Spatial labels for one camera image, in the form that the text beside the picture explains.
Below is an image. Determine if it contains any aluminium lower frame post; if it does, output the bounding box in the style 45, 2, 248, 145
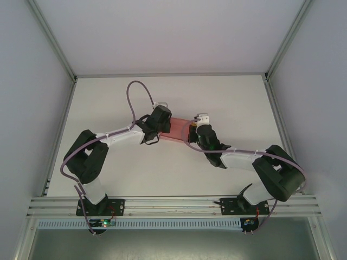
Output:
15, 216, 38, 260
313, 216, 336, 260

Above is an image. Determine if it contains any white slotted cable tray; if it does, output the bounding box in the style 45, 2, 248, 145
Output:
36, 218, 242, 231

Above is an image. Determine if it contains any aluminium frame crossbar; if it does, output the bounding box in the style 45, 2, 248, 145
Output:
75, 71, 268, 79

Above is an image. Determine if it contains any thin black cable loop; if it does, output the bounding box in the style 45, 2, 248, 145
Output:
139, 135, 160, 146

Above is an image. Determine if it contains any pink paper box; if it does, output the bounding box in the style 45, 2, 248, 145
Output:
159, 116, 199, 144

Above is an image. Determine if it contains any aluminium frame post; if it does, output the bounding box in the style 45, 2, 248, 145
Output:
313, 216, 336, 260
27, 0, 79, 82
15, 216, 38, 260
264, 0, 320, 82

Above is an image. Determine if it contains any aluminium side rail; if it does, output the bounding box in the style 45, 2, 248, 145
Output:
40, 78, 79, 197
264, 77, 306, 194

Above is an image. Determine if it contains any circuit board with green light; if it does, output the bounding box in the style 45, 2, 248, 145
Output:
91, 218, 117, 228

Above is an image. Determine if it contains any wide aluminium mounting rail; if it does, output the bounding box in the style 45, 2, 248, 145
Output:
25, 194, 325, 219

